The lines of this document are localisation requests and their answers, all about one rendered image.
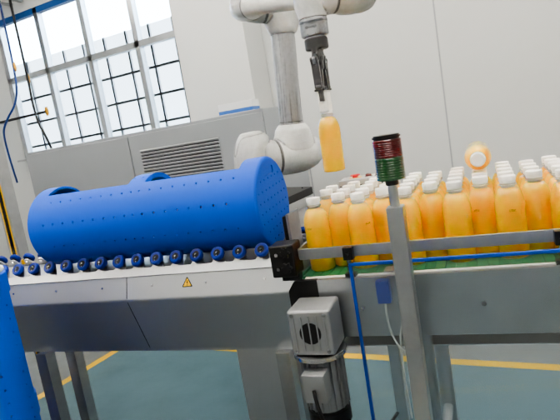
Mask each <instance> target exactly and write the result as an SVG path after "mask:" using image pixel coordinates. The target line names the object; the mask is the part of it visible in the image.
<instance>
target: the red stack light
mask: <svg viewBox="0 0 560 420"><path fill-rule="evenodd" d="M372 150H373V156H374V159H384V158H395V157H399V156H402V155H403V149H402V140H401V138H400V137H397V138H393V139H388V140H382V141H375V142H374V141H372Z"/></svg>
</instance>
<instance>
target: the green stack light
mask: <svg viewBox="0 0 560 420"><path fill-rule="evenodd" d="M374 162H375V169H376V175H377V181H378V182H390V181H396V180H400V179H403V178H405V177H406V172H405V167H404V166H405V164H404V157H403V155H402V156H399V157H390V158H384V159H375V160H374Z"/></svg>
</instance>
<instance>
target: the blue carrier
mask: <svg viewBox="0 0 560 420"><path fill-rule="evenodd" d="M226 204H227V205H226ZM213 205H214V206H213ZM165 211H166V212H165ZM288 213H289V201H288V190H287V186H286V183H285V180H284V177H283V174H282V171H281V169H280V167H279V166H278V164H277V163H276V162H275V161H274V160H273V159H272V158H271V157H267V156H265V157H254V158H249V159H246V160H244V161H243V162H242V164H241V166H240V168H237V169H231V170H225V171H219V172H208V173H202V174H196V175H190V176H184V177H173V178H171V177H169V176H168V175H167V174H165V173H163V172H154V173H148V174H142V175H138V176H136V177H135V178H134V179H132V181H131V182H130V183H129V184H127V185H121V186H115V187H104V188H98V189H92V190H86V191H79V190H78V189H76V188H75V187H69V186H64V187H54V188H49V189H47V190H44V191H43V192H41V193H39V194H38V195H37V196H36V198H35V199H34V200H33V202H32V205H31V207H30V209H29V212H28V216H27V230H28V235H29V238H30V241H31V243H32V246H33V247H34V249H35V251H36V252H37V253H38V255H39V256H40V257H41V258H43V259H44V260H46V261H47V262H49V261H53V262H55V263H56V264H61V263H62V262H63V261H64V260H70V261H72V263H78V261H79V260H80V259H82V258H86V259H88V260H89V262H95V261H96V259H97V258H99V257H105V258H106V259H107V260H108V261H109V260H113V259H114V258H115V257H116V256H117V255H122V256H124V257H125V259H129V258H132V256H133V255H134V254H136V253H140V254H142V255H143V257H144V258H148V257H151V255H152V254H153V253H155V252H160V253H161V254H162V255H163V256H168V255H170V254H171V252H173V251H174V250H179V251H181V252H182V254H189V253H190V252H191V251H192V250H193V249H194V248H200V249H201V250H202V251H203V252H204V253H208V252H211V251H212V250H213V248H215V247H221V248H223V249H224V251H228V250H233V248H234V247H235V246H236V245H238V244H241V245H243V246H244V247H245V248H246V249H249V248H255V247H256V245H257V244H259V243H266V244H267V245H268V246H269V247H270V246H271V245H273V244H274V243H275V242H276V241H283V240H284V238H285V232H284V227H283V216H285V215H286V214H288ZM93 219H94V220H93Z"/></svg>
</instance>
